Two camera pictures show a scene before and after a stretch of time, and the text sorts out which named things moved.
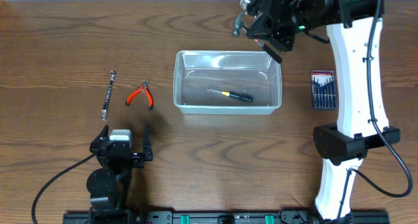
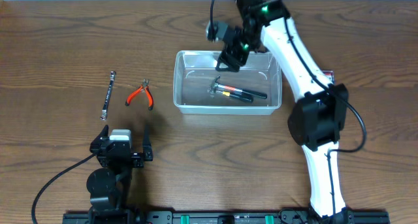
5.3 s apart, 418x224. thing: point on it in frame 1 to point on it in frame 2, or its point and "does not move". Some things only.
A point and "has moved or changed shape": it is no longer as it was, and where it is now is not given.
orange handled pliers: x=144 y=86 does not move
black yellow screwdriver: x=233 y=95 does not move
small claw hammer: x=240 y=28 has moved or changed shape
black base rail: x=216 y=217 does not move
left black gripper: x=122 y=153 does not move
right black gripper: x=264 y=27 to x=228 y=51
